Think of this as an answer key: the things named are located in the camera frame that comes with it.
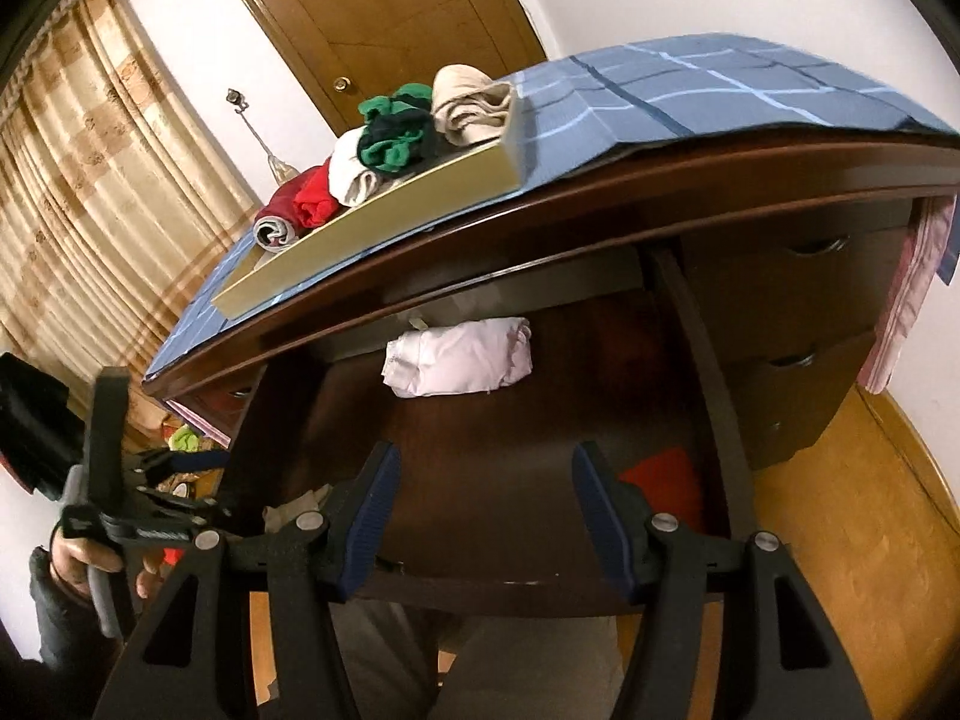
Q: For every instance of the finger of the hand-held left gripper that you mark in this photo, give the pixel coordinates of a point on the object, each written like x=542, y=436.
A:
x=191, y=462
x=184, y=511

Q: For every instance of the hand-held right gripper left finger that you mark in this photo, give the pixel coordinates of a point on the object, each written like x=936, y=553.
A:
x=367, y=532

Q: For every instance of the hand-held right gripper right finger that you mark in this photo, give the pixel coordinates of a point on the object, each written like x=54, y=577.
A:
x=607, y=532

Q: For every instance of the dark red knitted sock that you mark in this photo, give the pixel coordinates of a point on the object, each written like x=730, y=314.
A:
x=664, y=480

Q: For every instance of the pale pink white underwear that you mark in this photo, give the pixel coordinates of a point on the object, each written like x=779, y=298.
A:
x=457, y=364

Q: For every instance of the white tray with gold rim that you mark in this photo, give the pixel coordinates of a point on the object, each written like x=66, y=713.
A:
x=390, y=217

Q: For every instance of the green and black underwear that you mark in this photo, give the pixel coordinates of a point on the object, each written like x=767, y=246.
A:
x=394, y=131

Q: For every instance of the beige underwear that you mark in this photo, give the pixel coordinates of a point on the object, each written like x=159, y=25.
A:
x=465, y=109

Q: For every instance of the person's left forearm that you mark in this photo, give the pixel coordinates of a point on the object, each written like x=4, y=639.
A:
x=54, y=622

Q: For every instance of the small dark desk drawer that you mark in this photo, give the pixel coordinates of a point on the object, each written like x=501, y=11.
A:
x=806, y=397
x=795, y=292

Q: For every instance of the bright red rolled underwear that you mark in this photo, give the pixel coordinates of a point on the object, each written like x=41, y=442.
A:
x=315, y=199

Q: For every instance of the person's left hand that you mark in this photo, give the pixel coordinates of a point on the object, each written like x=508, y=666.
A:
x=71, y=564

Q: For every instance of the yellow green clutter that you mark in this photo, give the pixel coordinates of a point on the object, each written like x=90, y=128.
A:
x=184, y=439

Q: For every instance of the pink patterned cloth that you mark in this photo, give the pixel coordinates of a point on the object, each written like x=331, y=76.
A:
x=196, y=414

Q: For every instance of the beige crumpled cloth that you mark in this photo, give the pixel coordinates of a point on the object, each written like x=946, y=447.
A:
x=294, y=508

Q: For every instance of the person's grey trousers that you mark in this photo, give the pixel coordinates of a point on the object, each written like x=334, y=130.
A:
x=480, y=667

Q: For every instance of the maroon grey rolled socks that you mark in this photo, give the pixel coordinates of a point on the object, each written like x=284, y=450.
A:
x=279, y=217

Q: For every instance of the beige patterned curtain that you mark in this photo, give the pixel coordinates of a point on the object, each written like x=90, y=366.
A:
x=97, y=187

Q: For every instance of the dark wooden desk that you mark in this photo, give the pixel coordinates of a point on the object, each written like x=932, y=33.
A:
x=675, y=195

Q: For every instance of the pink striped cloth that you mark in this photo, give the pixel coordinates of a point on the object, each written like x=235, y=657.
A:
x=907, y=300

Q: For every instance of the brass door knob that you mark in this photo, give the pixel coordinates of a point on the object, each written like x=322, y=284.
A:
x=342, y=83

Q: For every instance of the blue plaid tablecloth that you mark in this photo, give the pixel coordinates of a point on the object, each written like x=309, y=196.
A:
x=675, y=97

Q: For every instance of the brown wooden door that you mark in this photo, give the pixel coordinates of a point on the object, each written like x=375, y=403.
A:
x=375, y=7

